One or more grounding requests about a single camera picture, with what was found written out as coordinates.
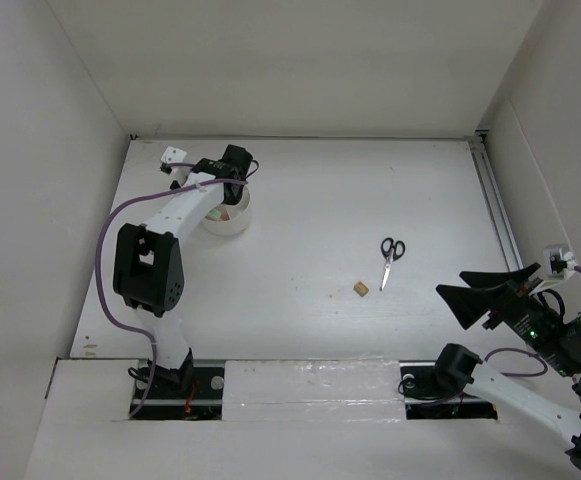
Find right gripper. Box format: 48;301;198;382
434;259;580;374

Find green highlighter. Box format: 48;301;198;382
206;209;223;221

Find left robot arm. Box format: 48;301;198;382
112;144;253;397

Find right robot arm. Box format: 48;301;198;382
432;264;581;471

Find white round divided container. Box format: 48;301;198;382
201;188;252;237

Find small yellow eraser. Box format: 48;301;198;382
353;281;369;297

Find white front panel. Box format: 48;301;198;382
222;359;406;423

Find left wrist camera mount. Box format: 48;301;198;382
159;146;190;183

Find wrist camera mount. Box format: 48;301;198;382
159;146;190;183
541;244;578;290

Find aluminium rail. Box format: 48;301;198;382
467;130;523;270

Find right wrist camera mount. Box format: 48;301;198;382
541;244;578;290

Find black handled scissors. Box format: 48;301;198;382
379;237;406;291

